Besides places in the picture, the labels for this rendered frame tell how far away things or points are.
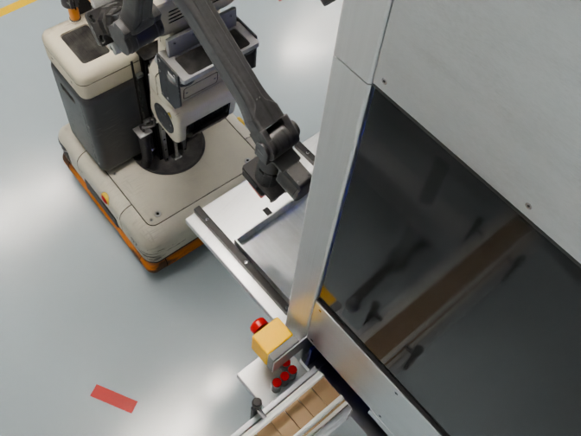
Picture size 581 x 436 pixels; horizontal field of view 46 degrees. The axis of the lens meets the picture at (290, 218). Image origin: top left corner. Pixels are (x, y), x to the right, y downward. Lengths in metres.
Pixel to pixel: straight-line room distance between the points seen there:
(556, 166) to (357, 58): 0.26
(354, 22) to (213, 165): 1.85
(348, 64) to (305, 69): 2.48
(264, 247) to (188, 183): 0.88
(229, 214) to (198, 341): 0.89
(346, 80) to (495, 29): 0.24
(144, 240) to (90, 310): 0.37
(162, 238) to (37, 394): 0.68
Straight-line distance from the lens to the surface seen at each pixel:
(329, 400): 1.52
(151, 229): 2.44
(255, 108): 1.28
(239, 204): 1.77
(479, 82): 0.67
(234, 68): 1.28
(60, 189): 2.93
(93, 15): 1.75
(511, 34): 0.62
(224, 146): 2.62
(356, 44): 0.78
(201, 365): 2.51
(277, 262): 1.68
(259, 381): 1.57
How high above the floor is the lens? 2.38
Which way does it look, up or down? 59 degrees down
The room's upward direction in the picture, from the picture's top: 8 degrees clockwise
